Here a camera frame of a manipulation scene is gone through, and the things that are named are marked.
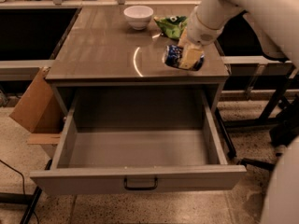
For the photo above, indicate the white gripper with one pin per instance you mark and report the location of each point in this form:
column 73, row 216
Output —
column 198, row 32

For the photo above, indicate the blue pepsi can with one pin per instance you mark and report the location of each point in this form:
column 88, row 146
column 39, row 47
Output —
column 172, row 56

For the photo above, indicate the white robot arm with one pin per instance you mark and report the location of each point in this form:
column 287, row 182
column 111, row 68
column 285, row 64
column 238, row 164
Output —
column 279, row 19

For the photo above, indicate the grey cabinet counter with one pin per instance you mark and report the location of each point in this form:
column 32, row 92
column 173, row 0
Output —
column 102, row 49

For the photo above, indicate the grey open drawer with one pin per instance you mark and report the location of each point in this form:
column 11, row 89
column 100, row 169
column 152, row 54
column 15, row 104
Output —
column 141, row 133

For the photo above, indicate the green chip bag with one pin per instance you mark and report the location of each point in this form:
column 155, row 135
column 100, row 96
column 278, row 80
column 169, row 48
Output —
column 173, row 26

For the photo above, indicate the white ceramic bowl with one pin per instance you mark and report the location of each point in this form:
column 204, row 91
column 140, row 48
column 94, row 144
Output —
column 138, row 17

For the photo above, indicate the black metal table leg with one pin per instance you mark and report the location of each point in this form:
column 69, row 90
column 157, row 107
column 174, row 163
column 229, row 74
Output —
column 231, row 148

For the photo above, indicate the black office chair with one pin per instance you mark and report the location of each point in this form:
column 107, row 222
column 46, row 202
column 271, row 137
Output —
column 286, row 122

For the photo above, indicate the black drawer handle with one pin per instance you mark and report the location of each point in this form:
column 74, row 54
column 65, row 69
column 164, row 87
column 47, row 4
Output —
column 140, row 184

